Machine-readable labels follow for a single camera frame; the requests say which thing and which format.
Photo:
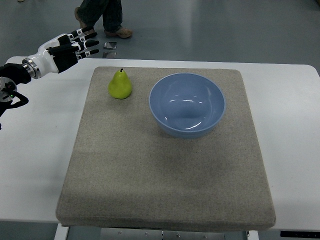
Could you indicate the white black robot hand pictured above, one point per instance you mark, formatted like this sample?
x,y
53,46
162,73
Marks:
x,y
61,53

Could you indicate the green pear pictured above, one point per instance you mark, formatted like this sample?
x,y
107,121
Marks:
x,y
120,87

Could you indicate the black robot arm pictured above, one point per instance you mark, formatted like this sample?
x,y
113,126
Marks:
x,y
11,75

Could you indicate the blue ceramic bowl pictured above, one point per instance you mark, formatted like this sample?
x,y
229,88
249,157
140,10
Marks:
x,y
186,105

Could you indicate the metal floor plate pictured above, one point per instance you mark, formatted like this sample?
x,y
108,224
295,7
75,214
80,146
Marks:
x,y
109,55
110,45

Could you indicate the person legs in jeans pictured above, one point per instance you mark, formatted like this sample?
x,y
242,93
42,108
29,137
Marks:
x,y
111,12

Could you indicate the beige fabric mat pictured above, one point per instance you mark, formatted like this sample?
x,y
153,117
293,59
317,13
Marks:
x,y
126,172

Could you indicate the table frame under top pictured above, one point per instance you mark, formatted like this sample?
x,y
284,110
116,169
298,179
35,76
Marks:
x,y
96,233

